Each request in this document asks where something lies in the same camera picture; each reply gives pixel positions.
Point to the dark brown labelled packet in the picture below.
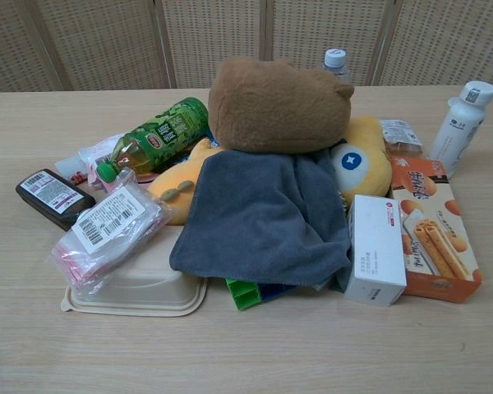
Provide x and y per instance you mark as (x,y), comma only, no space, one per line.
(51,193)

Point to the grey microfibre cloth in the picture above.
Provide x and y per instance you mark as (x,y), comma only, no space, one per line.
(250,213)

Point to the green plastic block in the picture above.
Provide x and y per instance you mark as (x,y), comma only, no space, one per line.
(240,293)

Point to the brown capybara plush toy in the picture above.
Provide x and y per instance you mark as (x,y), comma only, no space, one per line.
(271,102)

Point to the blue plastic block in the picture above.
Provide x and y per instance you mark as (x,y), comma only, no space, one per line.
(281,289)

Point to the green tea bottle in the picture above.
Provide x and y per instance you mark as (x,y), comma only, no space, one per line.
(164,133)

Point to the yellow plush toy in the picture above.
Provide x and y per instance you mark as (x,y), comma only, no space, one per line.
(365,160)

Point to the beige lidded food container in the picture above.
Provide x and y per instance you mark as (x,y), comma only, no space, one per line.
(148,287)

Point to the white cardboard box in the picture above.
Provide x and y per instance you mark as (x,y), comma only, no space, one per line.
(376,246)

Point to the clear zip bag pack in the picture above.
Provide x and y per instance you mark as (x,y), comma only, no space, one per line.
(107,230)

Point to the woven folding screen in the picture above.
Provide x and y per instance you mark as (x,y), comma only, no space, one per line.
(246,41)

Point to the pink white snack packet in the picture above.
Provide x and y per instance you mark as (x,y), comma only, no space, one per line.
(92,158)

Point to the clear water bottle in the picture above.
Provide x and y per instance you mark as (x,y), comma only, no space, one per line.
(336,63)

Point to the clear wrapped snack packet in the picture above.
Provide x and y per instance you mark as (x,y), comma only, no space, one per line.
(400,137)

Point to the orange egg roll box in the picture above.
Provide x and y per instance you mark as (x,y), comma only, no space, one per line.
(435,230)

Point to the white plastic bottle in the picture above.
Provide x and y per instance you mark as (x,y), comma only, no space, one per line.
(460,123)

